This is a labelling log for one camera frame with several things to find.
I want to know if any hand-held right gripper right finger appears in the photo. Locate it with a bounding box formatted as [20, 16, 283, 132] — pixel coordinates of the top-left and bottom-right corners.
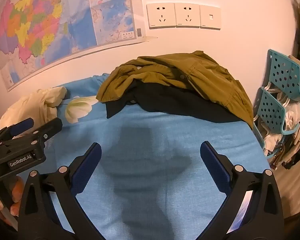
[200, 141, 284, 240]

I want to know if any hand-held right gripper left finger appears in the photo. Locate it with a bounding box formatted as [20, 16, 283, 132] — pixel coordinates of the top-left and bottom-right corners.
[17, 142, 102, 240]

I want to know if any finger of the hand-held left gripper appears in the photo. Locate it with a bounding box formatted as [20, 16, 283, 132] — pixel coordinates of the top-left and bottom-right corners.
[0, 119, 34, 140]
[27, 118, 63, 145]

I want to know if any olive green jacket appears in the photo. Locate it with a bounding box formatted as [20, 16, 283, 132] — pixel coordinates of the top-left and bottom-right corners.
[96, 51, 254, 130]

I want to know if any person's left hand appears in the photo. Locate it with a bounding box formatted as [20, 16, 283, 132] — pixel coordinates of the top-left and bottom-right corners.
[0, 176, 24, 227]

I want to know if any cream cloth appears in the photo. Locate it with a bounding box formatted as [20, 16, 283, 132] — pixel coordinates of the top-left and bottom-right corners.
[0, 86, 67, 131]

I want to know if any blue flower print bedsheet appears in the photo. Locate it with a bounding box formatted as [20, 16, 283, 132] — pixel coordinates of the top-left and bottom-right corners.
[44, 74, 271, 240]

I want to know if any black garment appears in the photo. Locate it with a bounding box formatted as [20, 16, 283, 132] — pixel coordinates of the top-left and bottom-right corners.
[105, 79, 253, 124]

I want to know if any teal plastic rack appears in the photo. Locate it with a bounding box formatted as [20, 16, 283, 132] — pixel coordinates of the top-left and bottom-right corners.
[254, 49, 300, 156]

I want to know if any colourful wall map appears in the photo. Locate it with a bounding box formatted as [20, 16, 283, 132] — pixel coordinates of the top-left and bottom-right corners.
[0, 0, 138, 92]

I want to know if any white wall plate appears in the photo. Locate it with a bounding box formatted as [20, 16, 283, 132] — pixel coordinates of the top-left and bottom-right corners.
[199, 4, 222, 29]

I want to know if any white wall socket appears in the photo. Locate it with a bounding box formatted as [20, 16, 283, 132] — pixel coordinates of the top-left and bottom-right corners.
[174, 2, 201, 28]
[146, 2, 177, 29]

